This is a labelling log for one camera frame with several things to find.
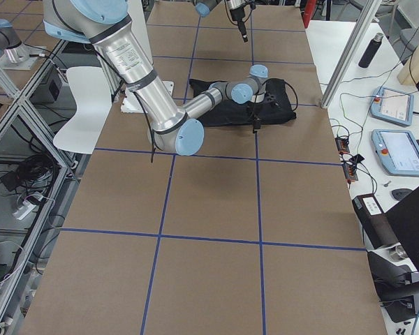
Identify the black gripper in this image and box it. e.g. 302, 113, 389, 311
247, 102, 263, 133
229, 6, 248, 43

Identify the far teach pendant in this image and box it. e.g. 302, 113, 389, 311
370, 87, 414, 126

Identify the teach pendant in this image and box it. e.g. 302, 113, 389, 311
371, 129, 419, 177
370, 87, 414, 126

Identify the black computer mouse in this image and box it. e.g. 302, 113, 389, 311
390, 188, 412, 201

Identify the near teach pendant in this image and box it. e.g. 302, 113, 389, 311
371, 129, 419, 177

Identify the black monitor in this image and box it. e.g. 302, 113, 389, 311
386, 187, 419, 271

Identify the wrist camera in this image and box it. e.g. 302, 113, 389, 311
263, 92, 279, 107

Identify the black printed t-shirt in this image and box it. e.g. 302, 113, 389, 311
198, 78, 296, 127

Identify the white camera post base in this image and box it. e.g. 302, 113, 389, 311
121, 1, 177, 119

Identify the black water bottle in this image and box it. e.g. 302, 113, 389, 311
358, 33, 385, 68

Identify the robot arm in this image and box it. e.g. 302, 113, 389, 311
191, 0, 256, 43
43, 1, 268, 156

